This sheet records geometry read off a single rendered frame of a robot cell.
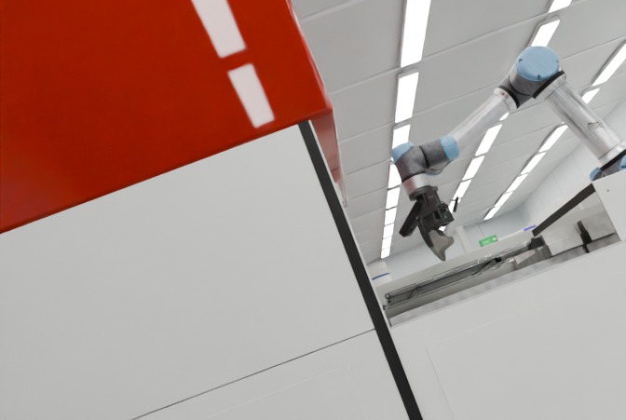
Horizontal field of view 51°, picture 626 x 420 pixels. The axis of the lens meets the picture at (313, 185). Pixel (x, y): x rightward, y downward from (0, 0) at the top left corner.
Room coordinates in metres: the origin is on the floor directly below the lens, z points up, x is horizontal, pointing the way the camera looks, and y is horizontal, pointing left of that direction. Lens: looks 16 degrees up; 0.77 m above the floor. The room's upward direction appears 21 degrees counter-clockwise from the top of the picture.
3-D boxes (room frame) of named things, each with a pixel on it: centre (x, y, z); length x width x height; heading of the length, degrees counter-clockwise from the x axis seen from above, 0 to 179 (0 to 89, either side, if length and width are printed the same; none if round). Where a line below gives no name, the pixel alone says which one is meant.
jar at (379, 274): (2.24, -0.10, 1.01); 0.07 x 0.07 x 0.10
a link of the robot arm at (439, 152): (1.91, -0.39, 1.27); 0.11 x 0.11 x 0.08; 1
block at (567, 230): (1.61, -0.51, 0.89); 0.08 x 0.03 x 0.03; 91
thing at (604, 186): (1.68, -0.61, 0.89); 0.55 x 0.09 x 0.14; 1
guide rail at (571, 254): (1.63, -0.31, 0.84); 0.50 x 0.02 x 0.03; 91
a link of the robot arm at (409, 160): (1.89, -0.29, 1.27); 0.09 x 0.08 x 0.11; 91
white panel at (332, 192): (1.55, -0.02, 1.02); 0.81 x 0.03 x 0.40; 1
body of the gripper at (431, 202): (1.88, -0.29, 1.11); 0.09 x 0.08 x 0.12; 54
